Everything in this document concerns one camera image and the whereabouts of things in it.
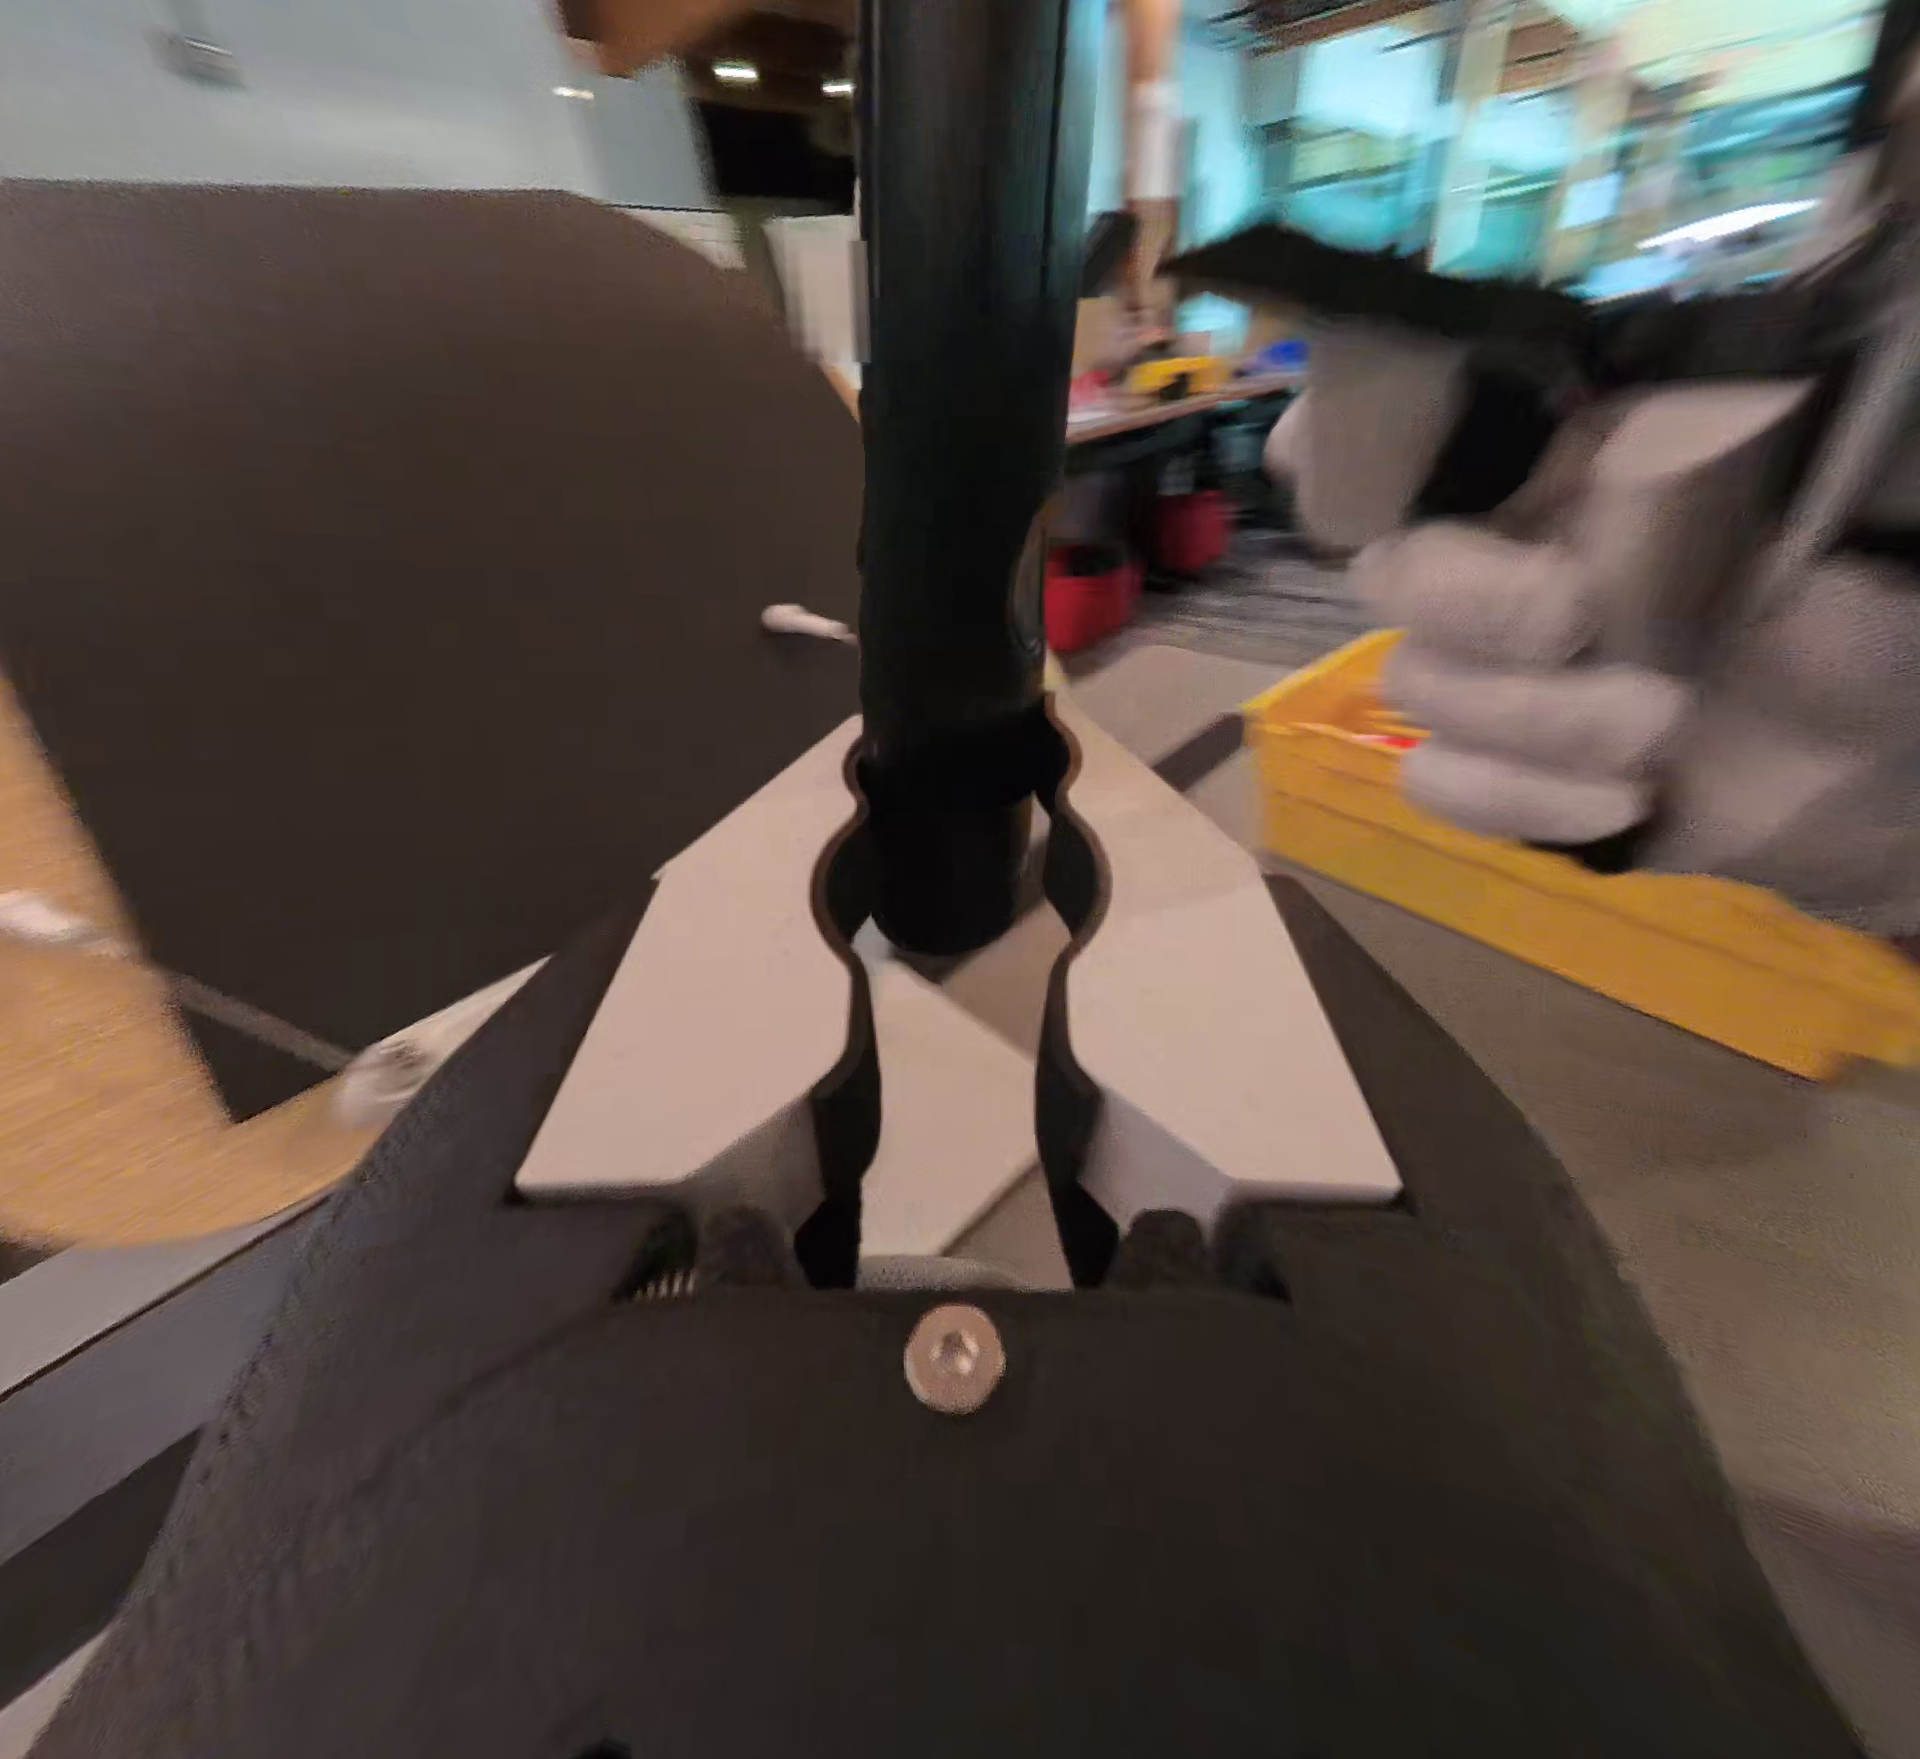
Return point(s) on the cluttered work table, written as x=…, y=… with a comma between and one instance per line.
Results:
x=1140, y=417

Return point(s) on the person's right hand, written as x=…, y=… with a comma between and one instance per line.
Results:
x=1498, y=708

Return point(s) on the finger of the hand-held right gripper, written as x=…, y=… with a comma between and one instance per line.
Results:
x=1395, y=288

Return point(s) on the white lamp stand with base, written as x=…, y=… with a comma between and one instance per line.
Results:
x=945, y=1113

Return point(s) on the red bin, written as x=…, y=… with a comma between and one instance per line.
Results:
x=1087, y=596
x=1195, y=533

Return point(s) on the wood-framed dark divider panel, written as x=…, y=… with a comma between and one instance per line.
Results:
x=374, y=514

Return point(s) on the black remote control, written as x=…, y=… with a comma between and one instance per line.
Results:
x=960, y=288

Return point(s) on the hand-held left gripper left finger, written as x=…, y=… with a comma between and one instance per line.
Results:
x=705, y=1009

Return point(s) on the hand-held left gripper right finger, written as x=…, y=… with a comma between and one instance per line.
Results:
x=1214, y=1022

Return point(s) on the yellow plastic bin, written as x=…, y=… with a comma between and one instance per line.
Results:
x=1649, y=949

